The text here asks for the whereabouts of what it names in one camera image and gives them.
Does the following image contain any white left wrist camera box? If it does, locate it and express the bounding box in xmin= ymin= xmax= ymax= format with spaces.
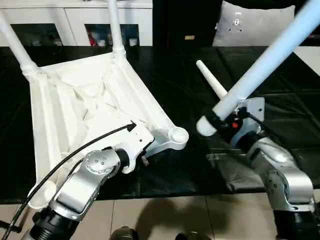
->
xmin=116 ymin=122 xmax=155 ymax=174

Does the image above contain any black cabinet with yellow label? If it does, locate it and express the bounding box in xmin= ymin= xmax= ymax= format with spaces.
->
xmin=152 ymin=0 xmax=224 ymax=48

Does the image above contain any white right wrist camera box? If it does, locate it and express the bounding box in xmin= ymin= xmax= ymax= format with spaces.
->
xmin=239 ymin=97 xmax=266 ymax=135

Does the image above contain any white plastic table leg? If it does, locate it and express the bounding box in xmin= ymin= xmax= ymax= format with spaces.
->
xmin=195 ymin=0 xmax=320 ymax=138
xmin=195 ymin=60 xmax=229 ymax=100
xmin=106 ymin=0 xmax=127 ymax=56
xmin=0 ymin=10 xmax=40 ymax=76

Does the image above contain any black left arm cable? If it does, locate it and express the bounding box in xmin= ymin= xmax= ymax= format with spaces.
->
xmin=0 ymin=121 xmax=137 ymax=240

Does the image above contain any grey white pillow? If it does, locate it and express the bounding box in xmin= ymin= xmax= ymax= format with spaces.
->
xmin=212 ymin=0 xmax=296 ymax=48

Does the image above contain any white board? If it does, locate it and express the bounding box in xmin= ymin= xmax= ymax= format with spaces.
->
xmin=294 ymin=46 xmax=320 ymax=77

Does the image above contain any white glass-door cabinet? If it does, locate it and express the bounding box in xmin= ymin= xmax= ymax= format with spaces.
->
xmin=0 ymin=0 xmax=154 ymax=48

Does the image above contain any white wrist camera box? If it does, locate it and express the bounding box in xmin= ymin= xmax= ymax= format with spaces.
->
xmin=116 ymin=122 xmax=155 ymax=174
xmin=239 ymin=97 xmax=266 ymax=135

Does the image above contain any white plastic table top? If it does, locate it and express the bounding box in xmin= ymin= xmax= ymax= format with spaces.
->
xmin=26 ymin=49 xmax=190 ymax=210

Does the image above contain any black work mat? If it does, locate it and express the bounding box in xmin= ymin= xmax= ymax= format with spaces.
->
xmin=0 ymin=45 xmax=320 ymax=204

